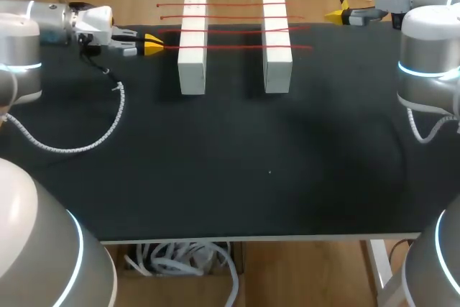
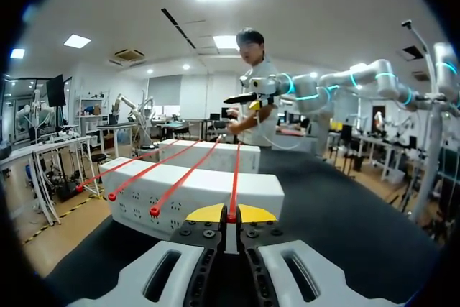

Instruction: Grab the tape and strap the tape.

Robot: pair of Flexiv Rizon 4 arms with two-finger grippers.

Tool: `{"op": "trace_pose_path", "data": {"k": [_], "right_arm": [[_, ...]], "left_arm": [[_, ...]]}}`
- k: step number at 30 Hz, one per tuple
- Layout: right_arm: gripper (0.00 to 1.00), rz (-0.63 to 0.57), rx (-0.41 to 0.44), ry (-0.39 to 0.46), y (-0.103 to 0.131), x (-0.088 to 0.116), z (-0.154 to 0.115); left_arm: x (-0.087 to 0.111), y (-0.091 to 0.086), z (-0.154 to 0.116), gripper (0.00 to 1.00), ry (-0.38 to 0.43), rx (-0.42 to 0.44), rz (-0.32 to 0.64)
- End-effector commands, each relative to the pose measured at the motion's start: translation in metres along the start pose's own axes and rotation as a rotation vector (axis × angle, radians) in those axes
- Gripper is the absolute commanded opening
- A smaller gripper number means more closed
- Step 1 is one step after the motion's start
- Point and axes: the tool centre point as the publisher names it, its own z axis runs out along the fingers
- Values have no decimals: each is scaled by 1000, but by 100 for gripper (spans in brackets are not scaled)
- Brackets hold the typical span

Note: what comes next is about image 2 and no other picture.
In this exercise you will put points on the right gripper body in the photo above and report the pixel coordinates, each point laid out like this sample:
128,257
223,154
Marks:
267,84

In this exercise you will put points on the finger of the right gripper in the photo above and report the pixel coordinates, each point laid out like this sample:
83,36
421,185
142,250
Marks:
254,105
240,99

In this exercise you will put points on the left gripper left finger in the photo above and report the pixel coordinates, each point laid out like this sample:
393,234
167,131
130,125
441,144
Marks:
143,274

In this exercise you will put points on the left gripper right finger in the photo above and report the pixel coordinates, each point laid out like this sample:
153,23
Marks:
323,278

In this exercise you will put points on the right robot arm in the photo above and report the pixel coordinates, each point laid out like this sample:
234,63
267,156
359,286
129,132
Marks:
384,77

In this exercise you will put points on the person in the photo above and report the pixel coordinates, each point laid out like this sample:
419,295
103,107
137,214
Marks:
251,131

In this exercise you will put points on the white block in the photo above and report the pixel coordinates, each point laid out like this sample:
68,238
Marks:
255,192
248,159

